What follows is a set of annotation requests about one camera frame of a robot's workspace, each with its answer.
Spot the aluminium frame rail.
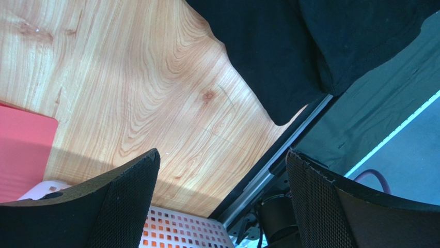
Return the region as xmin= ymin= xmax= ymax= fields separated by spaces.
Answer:
xmin=210 ymin=95 xmax=334 ymax=230

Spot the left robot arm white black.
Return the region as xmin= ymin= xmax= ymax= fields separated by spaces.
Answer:
xmin=1 ymin=149 xmax=439 ymax=247

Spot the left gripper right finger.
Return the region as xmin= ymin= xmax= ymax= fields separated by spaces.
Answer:
xmin=286 ymin=150 xmax=439 ymax=247

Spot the black floral t shirt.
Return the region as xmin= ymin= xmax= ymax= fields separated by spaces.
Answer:
xmin=188 ymin=1 xmax=439 ymax=126

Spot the white plastic laundry basket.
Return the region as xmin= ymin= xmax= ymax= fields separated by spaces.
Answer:
xmin=4 ymin=180 xmax=235 ymax=247

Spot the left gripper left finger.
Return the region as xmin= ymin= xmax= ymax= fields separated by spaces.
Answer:
xmin=1 ymin=149 xmax=161 ymax=247

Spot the red ring binder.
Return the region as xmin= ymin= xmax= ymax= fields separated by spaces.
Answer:
xmin=1 ymin=104 xmax=58 ymax=203

